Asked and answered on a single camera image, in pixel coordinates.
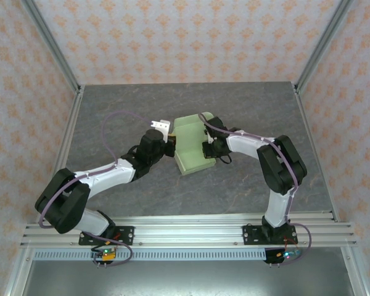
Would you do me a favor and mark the light green paper box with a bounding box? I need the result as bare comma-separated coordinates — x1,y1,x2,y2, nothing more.
173,112,217,177

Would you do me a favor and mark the small electronics board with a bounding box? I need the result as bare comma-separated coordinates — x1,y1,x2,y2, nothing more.
91,246,118,263
265,246,303,265

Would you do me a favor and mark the grey sheet metal panel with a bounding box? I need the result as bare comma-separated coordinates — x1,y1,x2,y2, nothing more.
18,259,358,296

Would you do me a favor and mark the aluminium side rail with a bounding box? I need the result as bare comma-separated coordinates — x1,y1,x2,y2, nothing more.
292,82,340,223
35,85,86,223

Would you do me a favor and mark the aluminium rail beam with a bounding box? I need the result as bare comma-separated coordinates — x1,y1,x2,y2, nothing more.
20,211,358,248

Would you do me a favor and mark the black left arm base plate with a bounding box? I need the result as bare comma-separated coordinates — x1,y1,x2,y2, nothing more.
78,226,136,246

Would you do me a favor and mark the grey slotted cable duct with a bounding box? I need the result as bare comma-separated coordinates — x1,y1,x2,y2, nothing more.
33,248,268,262

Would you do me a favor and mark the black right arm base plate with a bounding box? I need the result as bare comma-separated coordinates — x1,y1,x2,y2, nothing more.
242,224,300,246

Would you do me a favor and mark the aluminium frame post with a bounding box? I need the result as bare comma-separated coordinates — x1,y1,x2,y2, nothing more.
294,0,355,93
20,0,83,95

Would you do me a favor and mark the aluminium frame leg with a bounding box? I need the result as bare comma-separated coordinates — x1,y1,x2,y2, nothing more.
2,246,35,296
341,246,370,296

